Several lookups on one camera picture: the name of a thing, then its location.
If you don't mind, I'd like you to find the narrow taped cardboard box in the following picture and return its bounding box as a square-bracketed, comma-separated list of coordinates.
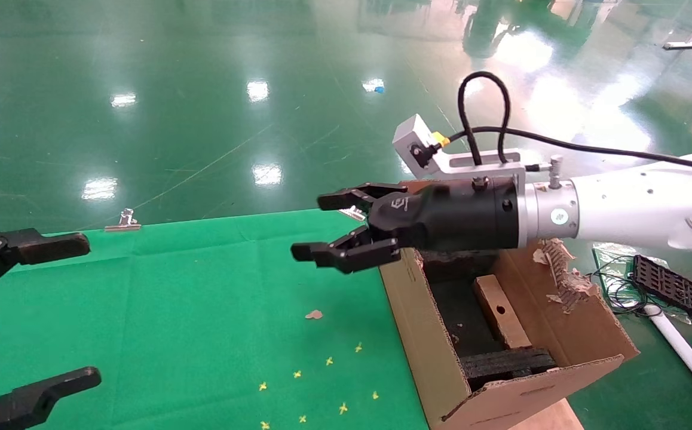
[473, 274, 532, 351]

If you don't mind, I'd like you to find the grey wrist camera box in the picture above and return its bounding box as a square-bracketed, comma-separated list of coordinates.
[392, 113, 442, 180]

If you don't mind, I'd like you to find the green table cloth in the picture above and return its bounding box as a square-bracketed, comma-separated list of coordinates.
[0, 207, 430, 430]

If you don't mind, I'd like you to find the black sleeved loop cable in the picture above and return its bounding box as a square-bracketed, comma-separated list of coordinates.
[457, 71, 512, 167]

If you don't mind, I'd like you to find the large open cardboard carton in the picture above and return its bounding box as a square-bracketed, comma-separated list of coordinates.
[379, 179, 639, 430]

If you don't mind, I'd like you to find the silver camera mounting bracket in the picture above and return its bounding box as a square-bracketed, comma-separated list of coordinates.
[433, 149, 527, 180]

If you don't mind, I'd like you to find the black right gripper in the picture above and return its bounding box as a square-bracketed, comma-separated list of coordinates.
[290, 177, 526, 275]

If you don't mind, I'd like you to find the black grid tray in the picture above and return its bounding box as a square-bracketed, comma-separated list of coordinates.
[631, 255, 692, 325]

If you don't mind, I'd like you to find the white tube frame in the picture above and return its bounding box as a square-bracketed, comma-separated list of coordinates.
[645, 305, 692, 414]

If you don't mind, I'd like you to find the black carton padding sheet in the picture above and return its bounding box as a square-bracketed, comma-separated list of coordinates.
[421, 251, 502, 366]

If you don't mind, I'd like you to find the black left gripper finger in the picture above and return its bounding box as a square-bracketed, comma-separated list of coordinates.
[0, 226, 91, 306]
[0, 367, 102, 430]

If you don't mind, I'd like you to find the flat clear plastic sleeve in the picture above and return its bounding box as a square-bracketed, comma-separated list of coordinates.
[591, 242, 692, 326]

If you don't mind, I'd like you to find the black foam block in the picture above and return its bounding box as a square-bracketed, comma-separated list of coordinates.
[461, 346, 557, 392]

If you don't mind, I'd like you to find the thin black camera cable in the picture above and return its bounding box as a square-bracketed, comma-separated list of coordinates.
[436, 127, 692, 175]

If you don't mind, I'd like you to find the thin black wire bundle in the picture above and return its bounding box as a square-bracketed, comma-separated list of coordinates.
[587, 256, 651, 316]

